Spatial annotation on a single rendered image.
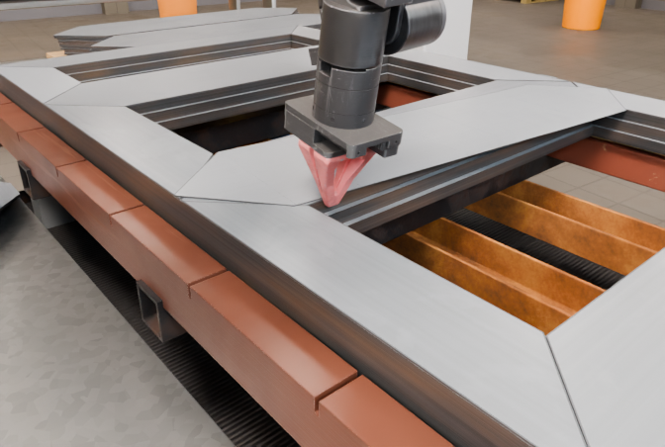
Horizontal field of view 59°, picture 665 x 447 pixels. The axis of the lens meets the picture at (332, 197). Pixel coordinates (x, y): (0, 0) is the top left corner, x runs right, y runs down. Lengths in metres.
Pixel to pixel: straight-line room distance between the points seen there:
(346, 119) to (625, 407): 0.30
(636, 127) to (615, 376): 0.61
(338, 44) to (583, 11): 6.82
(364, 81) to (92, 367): 0.42
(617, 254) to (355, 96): 0.51
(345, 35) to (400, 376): 0.27
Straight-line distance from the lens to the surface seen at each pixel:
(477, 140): 0.78
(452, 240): 0.88
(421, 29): 0.56
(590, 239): 0.92
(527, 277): 0.82
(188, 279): 0.55
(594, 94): 1.05
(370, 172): 0.66
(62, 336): 0.77
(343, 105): 0.52
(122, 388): 0.68
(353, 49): 0.50
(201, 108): 1.01
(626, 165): 1.01
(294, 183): 0.63
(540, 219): 0.95
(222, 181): 0.65
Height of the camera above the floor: 1.12
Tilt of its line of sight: 25 degrees down
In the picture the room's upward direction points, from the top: straight up
